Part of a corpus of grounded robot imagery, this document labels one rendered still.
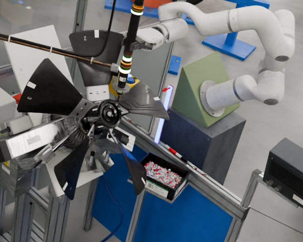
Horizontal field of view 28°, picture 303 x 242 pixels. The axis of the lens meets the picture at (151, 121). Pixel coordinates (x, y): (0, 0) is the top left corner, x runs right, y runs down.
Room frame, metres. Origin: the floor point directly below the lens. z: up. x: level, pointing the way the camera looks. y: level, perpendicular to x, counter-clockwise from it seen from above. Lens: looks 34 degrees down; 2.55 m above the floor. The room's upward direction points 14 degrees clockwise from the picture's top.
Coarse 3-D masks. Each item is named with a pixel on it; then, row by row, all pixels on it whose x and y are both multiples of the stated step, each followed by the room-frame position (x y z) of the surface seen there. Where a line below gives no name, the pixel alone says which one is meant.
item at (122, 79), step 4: (136, 0) 2.07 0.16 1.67; (140, 0) 2.07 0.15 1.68; (136, 4) 2.07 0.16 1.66; (140, 4) 2.07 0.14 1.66; (120, 72) 2.07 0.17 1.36; (120, 76) 2.07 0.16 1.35; (124, 76) 2.07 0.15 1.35; (120, 80) 2.07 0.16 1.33; (124, 80) 2.07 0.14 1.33; (120, 84) 2.07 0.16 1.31; (124, 84) 2.07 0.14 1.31
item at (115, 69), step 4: (112, 64) 2.08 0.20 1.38; (116, 64) 2.09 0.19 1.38; (112, 68) 2.07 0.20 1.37; (116, 68) 2.07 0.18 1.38; (112, 72) 2.06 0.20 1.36; (116, 72) 2.07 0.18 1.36; (116, 76) 2.07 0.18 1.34; (116, 80) 2.07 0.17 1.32; (112, 84) 2.07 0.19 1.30; (116, 84) 2.08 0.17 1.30; (116, 88) 2.06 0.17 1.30; (120, 88) 2.06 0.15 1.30; (124, 88) 2.07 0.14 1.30; (128, 88) 2.08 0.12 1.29; (120, 92) 2.05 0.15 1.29; (124, 92) 2.05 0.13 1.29
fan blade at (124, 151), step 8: (120, 144) 1.96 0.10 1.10; (128, 152) 2.04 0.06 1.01; (128, 160) 1.94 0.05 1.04; (136, 160) 2.05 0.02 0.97; (128, 168) 1.90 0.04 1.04; (136, 168) 1.97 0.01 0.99; (144, 168) 2.06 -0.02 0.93; (136, 176) 1.92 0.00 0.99; (144, 176) 2.00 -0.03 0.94; (136, 184) 1.88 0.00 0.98; (144, 184) 1.95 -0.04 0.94; (136, 192) 1.86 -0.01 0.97
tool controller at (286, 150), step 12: (288, 144) 2.04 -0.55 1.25; (276, 156) 1.97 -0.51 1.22; (288, 156) 1.97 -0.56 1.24; (300, 156) 1.98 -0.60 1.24; (276, 168) 1.97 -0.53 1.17; (288, 168) 1.94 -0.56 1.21; (300, 168) 1.92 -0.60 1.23; (264, 180) 2.02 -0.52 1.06; (276, 180) 1.98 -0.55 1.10; (288, 180) 1.94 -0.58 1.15; (300, 180) 1.90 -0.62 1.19; (288, 192) 1.95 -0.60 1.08; (300, 192) 1.91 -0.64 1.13; (300, 204) 1.91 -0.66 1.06
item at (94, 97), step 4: (88, 88) 2.07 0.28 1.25; (92, 88) 2.07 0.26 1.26; (96, 88) 2.07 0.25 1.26; (100, 88) 2.07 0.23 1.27; (104, 88) 2.07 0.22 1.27; (108, 88) 2.07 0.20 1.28; (88, 92) 2.06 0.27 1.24; (92, 92) 2.06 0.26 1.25; (100, 92) 2.06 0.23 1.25; (108, 92) 2.06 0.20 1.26; (88, 96) 2.05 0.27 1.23; (92, 96) 2.05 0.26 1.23; (96, 96) 2.05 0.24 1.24; (100, 96) 2.05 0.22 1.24; (104, 96) 2.05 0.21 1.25; (108, 96) 2.05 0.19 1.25; (92, 100) 2.04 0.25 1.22; (96, 100) 2.04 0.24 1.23; (100, 100) 2.04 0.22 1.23
